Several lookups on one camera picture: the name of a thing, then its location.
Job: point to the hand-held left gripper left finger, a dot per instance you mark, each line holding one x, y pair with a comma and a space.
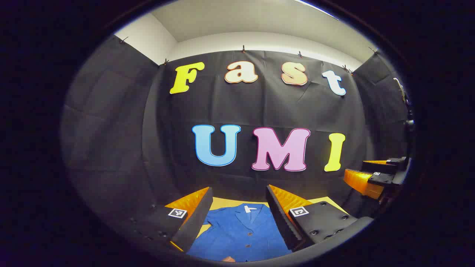
196, 222

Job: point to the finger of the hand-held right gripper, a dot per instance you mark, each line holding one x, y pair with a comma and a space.
380, 178
395, 162

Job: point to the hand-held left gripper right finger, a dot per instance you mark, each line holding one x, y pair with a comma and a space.
282, 218

